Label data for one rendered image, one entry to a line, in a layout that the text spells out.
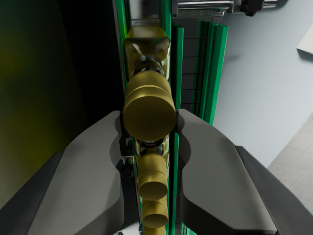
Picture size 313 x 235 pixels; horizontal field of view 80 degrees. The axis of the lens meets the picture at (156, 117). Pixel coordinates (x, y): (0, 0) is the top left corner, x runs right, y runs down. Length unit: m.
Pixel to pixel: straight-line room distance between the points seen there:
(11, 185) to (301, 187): 2.68
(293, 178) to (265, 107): 1.86
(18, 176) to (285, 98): 0.73
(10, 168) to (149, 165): 0.13
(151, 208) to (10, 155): 0.16
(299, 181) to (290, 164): 0.32
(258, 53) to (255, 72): 0.06
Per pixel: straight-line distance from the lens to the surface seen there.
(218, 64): 0.37
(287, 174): 2.45
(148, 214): 0.26
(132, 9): 0.42
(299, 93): 0.78
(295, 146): 2.20
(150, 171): 0.22
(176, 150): 0.45
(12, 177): 0.21
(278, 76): 0.71
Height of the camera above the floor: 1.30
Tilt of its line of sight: 59 degrees down
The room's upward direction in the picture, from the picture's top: 175 degrees clockwise
